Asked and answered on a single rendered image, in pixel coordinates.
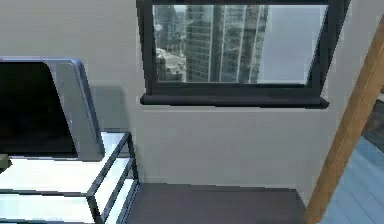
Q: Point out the brown wooden door frame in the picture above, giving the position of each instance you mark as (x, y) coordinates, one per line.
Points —
(353, 123)

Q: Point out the glass stand with black frame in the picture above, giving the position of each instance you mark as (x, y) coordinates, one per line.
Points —
(60, 176)

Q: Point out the black framed window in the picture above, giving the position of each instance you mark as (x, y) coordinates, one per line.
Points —
(233, 93)

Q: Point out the small olive green object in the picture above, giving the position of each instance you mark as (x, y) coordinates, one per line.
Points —
(3, 162)

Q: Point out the grey television set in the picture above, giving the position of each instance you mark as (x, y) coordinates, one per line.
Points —
(30, 110)

